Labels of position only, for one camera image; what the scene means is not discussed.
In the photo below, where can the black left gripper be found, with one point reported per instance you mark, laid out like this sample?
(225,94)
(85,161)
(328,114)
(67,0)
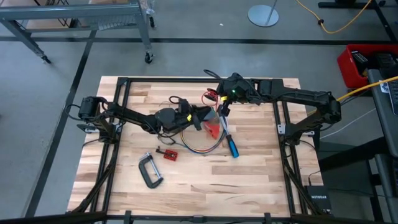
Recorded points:
(189,118)

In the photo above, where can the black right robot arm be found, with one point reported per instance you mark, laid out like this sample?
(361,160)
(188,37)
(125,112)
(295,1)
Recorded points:
(304,95)

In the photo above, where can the large red storage bin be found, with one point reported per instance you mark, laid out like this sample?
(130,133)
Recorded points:
(346,68)

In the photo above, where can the red plastic printed holder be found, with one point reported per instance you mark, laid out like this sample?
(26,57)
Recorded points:
(213,130)

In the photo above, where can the grey metal cart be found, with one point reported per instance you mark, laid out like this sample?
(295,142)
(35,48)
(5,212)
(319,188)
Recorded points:
(62,12)

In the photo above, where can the round silver stand base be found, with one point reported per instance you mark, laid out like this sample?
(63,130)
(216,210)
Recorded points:
(262,15)

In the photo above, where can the black Netgear network switch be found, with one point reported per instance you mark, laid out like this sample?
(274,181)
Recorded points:
(318,199)

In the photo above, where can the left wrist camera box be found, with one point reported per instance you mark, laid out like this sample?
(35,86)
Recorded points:
(184,105)

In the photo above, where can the black power adapter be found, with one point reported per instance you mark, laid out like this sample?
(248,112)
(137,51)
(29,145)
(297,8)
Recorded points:
(360,62)

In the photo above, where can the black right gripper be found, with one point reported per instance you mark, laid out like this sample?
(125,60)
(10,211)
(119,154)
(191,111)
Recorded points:
(239,90)

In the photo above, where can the black C-clamp silver screw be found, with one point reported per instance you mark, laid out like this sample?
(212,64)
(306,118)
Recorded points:
(142,169)

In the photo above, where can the red finned heat sink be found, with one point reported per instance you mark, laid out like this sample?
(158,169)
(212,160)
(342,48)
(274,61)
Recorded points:
(171,155)

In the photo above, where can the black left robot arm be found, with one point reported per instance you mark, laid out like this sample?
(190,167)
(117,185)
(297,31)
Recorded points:
(124,113)

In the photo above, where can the small black hand tool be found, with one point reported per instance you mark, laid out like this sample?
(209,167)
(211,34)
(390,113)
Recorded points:
(160,151)

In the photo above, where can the black aluminium table frame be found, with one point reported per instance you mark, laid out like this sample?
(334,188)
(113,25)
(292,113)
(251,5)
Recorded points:
(155,80)

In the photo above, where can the black electronic device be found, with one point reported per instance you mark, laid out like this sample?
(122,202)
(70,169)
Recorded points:
(385,62)

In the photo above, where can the black stand base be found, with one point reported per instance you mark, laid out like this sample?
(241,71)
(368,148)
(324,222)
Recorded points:
(342,4)

